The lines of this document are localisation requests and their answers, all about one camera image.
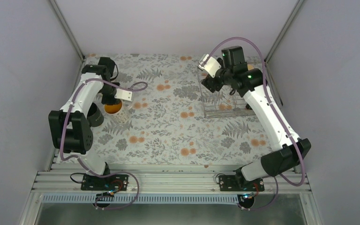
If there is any slotted grey cable duct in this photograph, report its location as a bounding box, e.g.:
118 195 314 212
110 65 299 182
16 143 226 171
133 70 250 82
41 193 239 204

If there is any black matte mug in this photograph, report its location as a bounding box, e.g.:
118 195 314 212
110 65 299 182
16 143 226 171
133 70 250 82
87 103 104 128

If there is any purple cable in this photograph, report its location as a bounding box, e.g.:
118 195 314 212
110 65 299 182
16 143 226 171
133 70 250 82
59 78 148 178
204 37 307 212

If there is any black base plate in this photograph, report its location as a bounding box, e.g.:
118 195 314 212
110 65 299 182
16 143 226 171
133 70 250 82
80 174 129 191
215 173 265 192

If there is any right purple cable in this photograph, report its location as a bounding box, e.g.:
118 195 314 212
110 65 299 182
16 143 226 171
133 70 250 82
204 37 307 212

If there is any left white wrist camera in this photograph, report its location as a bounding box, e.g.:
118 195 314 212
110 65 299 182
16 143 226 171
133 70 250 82
114 89 133 102

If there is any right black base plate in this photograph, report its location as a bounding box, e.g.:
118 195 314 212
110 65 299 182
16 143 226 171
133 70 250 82
215 173 265 192

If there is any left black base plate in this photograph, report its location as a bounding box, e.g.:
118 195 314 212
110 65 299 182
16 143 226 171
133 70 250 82
80 174 129 191

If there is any metal wire dish rack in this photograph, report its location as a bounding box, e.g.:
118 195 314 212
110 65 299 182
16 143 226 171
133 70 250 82
197 63 283 119

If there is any aluminium mounting rail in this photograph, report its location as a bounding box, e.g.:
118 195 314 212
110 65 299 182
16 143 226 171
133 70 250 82
32 164 312 195

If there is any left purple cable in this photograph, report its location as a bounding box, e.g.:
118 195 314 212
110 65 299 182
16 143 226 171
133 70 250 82
59 78 148 178

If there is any yellow white cup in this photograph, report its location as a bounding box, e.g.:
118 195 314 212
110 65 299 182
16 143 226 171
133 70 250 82
247 64 255 70

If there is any floral patterned table mat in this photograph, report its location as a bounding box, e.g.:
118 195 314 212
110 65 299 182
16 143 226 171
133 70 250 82
91 54 273 165

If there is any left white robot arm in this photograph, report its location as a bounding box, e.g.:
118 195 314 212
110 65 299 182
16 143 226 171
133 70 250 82
48 57 121 190

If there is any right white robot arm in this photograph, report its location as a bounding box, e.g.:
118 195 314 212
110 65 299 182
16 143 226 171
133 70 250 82
198 46 311 191

